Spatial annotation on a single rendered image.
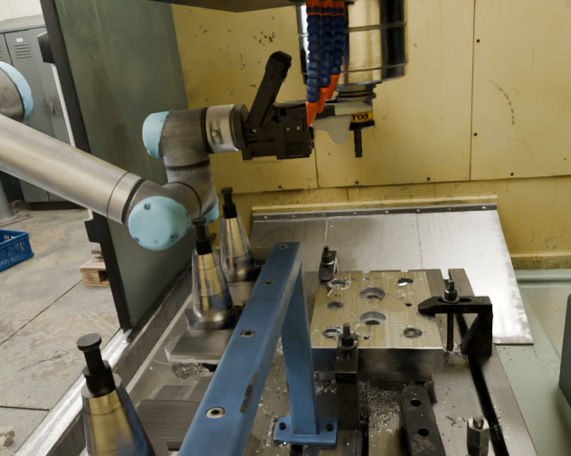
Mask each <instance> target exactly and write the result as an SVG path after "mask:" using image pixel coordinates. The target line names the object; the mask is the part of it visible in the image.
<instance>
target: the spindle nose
mask: <svg viewBox="0 0 571 456"><path fill-rule="evenodd" d="M344 8H345V15H344V16H345V19H346V20H345V22H344V23H343V25H345V28H346V30H345V32H344V35H345V37H346V38H345V40H344V41H343V42H344V44H345V48H344V49H343V51H344V57H342V60H343V64H342V65H341V66H340V68H341V73H340V76H339V79H338V83H337V86H336V87H342V86H353V85H363V84H370V83H378V82H384V81H394V80H398V79H402V78H404V77H405V76H406V75H407V74H408V62H409V26H408V25H407V23H408V22H409V15H408V0H358V1H354V2H344ZM305 9H306V6H297V5H295V12H296V22H297V33H298V35H299V38H298V43H299V53H300V72H301V73H302V79H303V84H304V85H306V86H307V87H308V85H307V79H308V76H307V72H308V68H307V64H308V62H309V61H308V59H307V55H308V53H309V51H308V50H307V45H308V42H307V35H308V33H307V31H306V28H307V25H308V24H307V23H306V17H307V16H306V12H305Z"/></svg>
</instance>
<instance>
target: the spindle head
mask: <svg viewBox="0 0 571 456"><path fill-rule="evenodd" d="M149 1H156V2H162V3H169V4H175V5H188V6H194V7H201V8H207V9H214V10H220V11H227V12H234V13H241V12H249V11H256V10H263V9H272V8H279V7H286V6H294V5H295V4H293V3H292V2H290V1H289V0H149Z"/></svg>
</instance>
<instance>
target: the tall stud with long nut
mask: <svg viewBox="0 0 571 456"><path fill-rule="evenodd" d="M489 435H490V427H489V425H488V421H487V420H485V419H483V418H482V417H481V416H479V415H475V416H473V417H472V418H471V419H468V420H467V443H466V447H467V451H468V454H469V455H471V456H488V454H489Z"/></svg>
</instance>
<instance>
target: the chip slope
mask: <svg viewBox="0 0 571 456"><path fill-rule="evenodd" d="M276 242H300V243H301V249H302V258H303V259H302V262H303V268H304V271H319V265H320V261H321V256H322V253H323V251H324V249H323V247H324V246H328V249H329V250H330V251H337V261H338V271H363V273H369V271H379V270H401V272H408V270H417V269H441V271H442V274H443V278H444V279H449V275H448V269H455V268H464V269H465V271H466V273H467V276H468V278H469V281H470V283H471V287H472V289H473V292H474V294H475V296H490V299H491V302H492V304H493V313H494V314H493V334H492V340H493V342H494V345H495V346H534V342H533V338H532V336H531V332H530V329H529V325H528V320H527V316H526V313H525V310H524V307H523V303H522V299H521V297H520V293H519V287H518V284H517V281H516V277H515V274H514V270H513V268H512V264H511V261H510V257H509V252H508V248H507V245H506V242H505V239H504V235H503V231H502V229H501V225H500V219H499V216H498V213H497V203H483V204H445V205H425V206H405V207H385V208H366V209H346V210H326V211H306V212H286V213H266V214H253V226H252V234H251V239H250V242H249V244H250V246H251V248H252V247H272V246H273V244H274V243H276Z"/></svg>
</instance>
